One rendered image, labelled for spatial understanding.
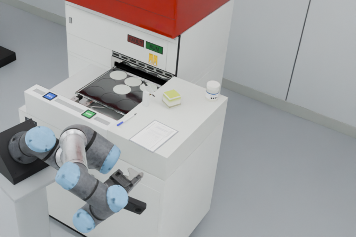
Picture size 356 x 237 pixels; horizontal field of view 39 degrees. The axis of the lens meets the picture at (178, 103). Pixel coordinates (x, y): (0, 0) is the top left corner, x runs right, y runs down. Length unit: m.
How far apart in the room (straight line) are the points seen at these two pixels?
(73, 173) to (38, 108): 1.30
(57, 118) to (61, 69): 2.13
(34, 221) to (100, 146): 0.91
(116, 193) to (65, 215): 1.64
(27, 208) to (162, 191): 0.66
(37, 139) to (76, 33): 1.18
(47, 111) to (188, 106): 0.74
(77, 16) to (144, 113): 0.90
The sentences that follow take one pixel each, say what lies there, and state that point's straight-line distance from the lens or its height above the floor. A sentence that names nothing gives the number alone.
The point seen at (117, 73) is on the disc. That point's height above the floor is 0.90.
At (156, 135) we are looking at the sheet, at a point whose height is 0.97.
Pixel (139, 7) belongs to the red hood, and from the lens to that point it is 2.80.
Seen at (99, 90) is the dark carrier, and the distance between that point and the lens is 2.89.
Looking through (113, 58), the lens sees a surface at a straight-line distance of 3.13.
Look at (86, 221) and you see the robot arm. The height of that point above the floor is 1.30.
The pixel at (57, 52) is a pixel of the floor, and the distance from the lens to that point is 5.09.
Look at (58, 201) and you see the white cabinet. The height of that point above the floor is 0.26.
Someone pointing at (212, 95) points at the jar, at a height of 1.01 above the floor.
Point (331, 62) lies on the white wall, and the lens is 4.17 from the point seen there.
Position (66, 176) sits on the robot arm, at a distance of 1.51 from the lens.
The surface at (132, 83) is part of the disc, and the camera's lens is 2.95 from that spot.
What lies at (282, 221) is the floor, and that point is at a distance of 3.52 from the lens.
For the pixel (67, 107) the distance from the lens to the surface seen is 2.65.
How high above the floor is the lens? 2.50
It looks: 35 degrees down
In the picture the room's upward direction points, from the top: 6 degrees clockwise
